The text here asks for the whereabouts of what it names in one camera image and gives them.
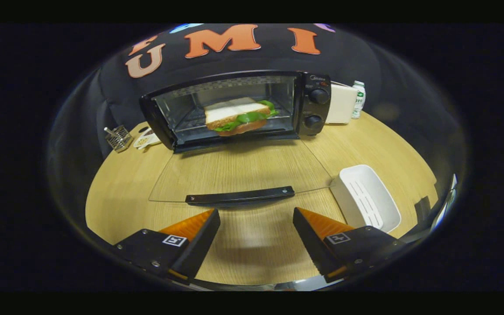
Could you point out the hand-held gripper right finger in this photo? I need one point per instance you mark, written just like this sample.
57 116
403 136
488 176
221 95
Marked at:
313 245

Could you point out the white green-label bottle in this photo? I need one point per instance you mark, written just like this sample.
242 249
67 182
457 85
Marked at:
358 100

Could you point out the lettuce sandwich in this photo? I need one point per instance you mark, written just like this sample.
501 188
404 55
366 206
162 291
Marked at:
234 114

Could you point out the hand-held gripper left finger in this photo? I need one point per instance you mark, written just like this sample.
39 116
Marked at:
199 249

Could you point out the small white dish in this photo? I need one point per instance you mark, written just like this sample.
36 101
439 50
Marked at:
147 140

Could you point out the white plastic tray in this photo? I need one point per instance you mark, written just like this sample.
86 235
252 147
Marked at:
381 214

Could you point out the white pop-up toaster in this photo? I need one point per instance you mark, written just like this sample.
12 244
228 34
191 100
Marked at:
340 105

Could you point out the black toaster oven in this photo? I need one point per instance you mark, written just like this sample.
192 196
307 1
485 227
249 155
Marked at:
315 107

